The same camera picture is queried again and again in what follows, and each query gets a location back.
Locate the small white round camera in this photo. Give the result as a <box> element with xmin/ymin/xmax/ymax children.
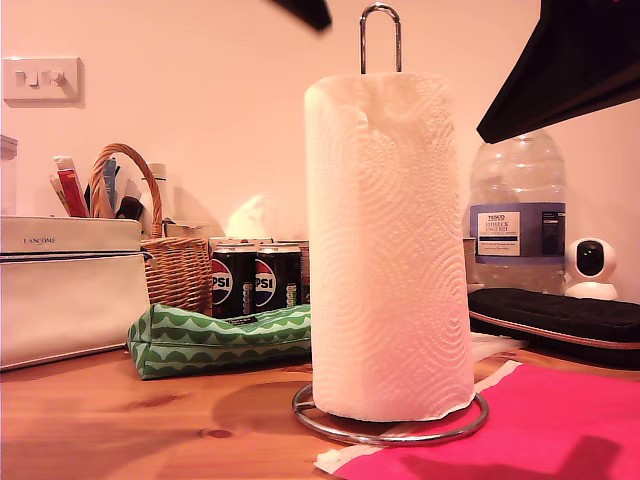
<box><xmin>563</xmin><ymin>237</ymin><xmax>620</xmax><ymax>301</ymax></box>

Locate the black zip case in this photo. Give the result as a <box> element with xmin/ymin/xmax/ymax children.
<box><xmin>467</xmin><ymin>288</ymin><xmax>640</xmax><ymax>371</ymax></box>

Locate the clear plastic container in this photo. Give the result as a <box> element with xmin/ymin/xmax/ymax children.
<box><xmin>0</xmin><ymin>134</ymin><xmax>19</xmax><ymax>217</ymax></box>

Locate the clear plastic printed bag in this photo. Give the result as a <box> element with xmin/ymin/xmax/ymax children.
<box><xmin>469</xmin><ymin>332</ymin><xmax>529</xmax><ymax>366</ymax></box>

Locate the white tube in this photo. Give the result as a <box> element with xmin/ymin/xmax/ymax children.
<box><xmin>48</xmin><ymin>174</ymin><xmax>71</xmax><ymax>217</ymax></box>

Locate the white tissue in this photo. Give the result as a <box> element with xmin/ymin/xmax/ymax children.
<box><xmin>224</xmin><ymin>194</ymin><xmax>274</xmax><ymax>241</ymax></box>

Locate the small white box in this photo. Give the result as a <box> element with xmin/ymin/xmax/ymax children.
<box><xmin>163</xmin><ymin>219</ymin><xmax>209</xmax><ymax>240</ymax></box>

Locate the white bottle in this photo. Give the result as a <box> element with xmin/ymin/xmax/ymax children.
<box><xmin>141</xmin><ymin>162</ymin><xmax>169</xmax><ymax>237</ymax></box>

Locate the blue packet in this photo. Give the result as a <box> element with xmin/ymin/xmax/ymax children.
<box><xmin>102</xmin><ymin>157</ymin><xmax>121</xmax><ymax>211</ymax></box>

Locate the chrome wire towel stand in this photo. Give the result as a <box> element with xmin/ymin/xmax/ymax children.
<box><xmin>291</xmin><ymin>2</ymin><xmax>490</xmax><ymax>448</ymax></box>

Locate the large clear water bottle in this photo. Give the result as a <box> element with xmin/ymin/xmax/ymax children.
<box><xmin>468</xmin><ymin>130</ymin><xmax>568</xmax><ymax>296</ymax></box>

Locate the pink plastic mailer bag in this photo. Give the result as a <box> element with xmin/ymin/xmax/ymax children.
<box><xmin>314</xmin><ymin>360</ymin><xmax>640</xmax><ymax>480</ymax></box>

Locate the green wave-patterned pouch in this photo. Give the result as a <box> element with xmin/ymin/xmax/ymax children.
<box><xmin>127</xmin><ymin>302</ymin><xmax>314</xmax><ymax>381</ymax></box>

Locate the wicker basket with handle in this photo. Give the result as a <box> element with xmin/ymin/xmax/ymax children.
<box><xmin>89</xmin><ymin>143</ymin><xmax>214</xmax><ymax>315</ymax></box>

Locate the tissue box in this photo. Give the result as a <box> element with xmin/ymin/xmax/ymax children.
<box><xmin>208</xmin><ymin>237</ymin><xmax>275</xmax><ymax>251</ymax></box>

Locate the red and white box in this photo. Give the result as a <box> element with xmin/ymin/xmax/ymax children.
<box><xmin>52</xmin><ymin>155</ymin><xmax>91</xmax><ymax>219</ymax></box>

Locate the white wall light switch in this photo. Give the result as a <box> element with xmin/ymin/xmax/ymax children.
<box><xmin>2</xmin><ymin>56</ymin><xmax>84</xmax><ymax>108</ymax></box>

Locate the white Lancome toiletry bag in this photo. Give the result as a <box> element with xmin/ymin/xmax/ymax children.
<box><xmin>0</xmin><ymin>215</ymin><xmax>151</xmax><ymax>372</ymax></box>

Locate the white paper towel roll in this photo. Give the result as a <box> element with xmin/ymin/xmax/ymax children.
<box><xmin>303</xmin><ymin>71</ymin><xmax>475</xmax><ymax>424</ymax></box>

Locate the black Pepsi can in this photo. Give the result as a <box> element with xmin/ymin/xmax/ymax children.
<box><xmin>211</xmin><ymin>244</ymin><xmax>259</xmax><ymax>320</ymax></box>
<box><xmin>254</xmin><ymin>244</ymin><xmax>304</xmax><ymax>310</ymax></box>

